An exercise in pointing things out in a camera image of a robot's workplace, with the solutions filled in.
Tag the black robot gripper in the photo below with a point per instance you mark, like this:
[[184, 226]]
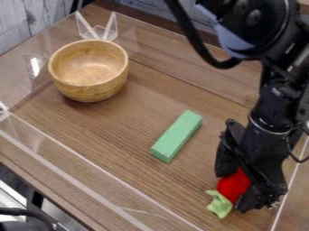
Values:
[[257, 151]]

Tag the red plush strawberry toy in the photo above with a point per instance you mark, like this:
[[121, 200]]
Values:
[[231, 188]]

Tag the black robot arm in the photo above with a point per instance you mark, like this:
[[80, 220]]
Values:
[[264, 30]]

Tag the green rectangular block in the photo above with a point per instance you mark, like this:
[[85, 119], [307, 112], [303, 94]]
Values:
[[176, 136]]

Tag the wooden bowl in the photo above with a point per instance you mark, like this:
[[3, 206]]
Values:
[[89, 70]]

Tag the black table leg frame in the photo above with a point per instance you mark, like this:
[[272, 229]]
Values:
[[35, 200]]

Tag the clear acrylic corner bracket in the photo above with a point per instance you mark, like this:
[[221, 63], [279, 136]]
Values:
[[98, 32]]

